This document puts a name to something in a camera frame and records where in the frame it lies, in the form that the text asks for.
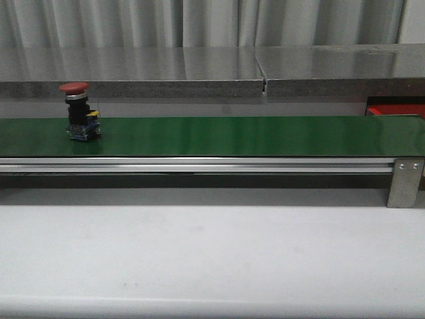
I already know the steel conveyor support bracket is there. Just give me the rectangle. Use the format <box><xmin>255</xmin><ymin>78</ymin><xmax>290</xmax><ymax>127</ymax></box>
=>
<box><xmin>386</xmin><ymin>158</ymin><xmax>424</xmax><ymax>208</ymax></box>

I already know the left grey stone slab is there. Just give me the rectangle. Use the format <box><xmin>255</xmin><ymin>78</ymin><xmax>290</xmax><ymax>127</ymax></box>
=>
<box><xmin>1</xmin><ymin>47</ymin><xmax>264</xmax><ymax>99</ymax></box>

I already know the grey pleated curtain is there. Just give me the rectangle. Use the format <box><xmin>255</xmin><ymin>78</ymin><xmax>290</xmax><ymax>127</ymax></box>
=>
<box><xmin>1</xmin><ymin>1</ymin><xmax>405</xmax><ymax>48</ymax></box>

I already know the red plastic tray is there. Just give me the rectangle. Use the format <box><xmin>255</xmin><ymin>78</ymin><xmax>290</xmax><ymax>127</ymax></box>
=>
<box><xmin>366</xmin><ymin>104</ymin><xmax>424</xmax><ymax>118</ymax></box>

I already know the red mushroom push button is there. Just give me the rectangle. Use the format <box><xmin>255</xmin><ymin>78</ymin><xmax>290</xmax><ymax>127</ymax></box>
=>
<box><xmin>59</xmin><ymin>82</ymin><xmax>101</xmax><ymax>142</ymax></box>

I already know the green conveyor belt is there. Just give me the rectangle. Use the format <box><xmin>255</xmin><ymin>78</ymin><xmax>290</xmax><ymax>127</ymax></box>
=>
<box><xmin>1</xmin><ymin>116</ymin><xmax>424</xmax><ymax>158</ymax></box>

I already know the aluminium conveyor side rail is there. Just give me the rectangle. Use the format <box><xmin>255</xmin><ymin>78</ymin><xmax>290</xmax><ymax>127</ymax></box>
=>
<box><xmin>1</xmin><ymin>157</ymin><xmax>395</xmax><ymax>173</ymax></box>

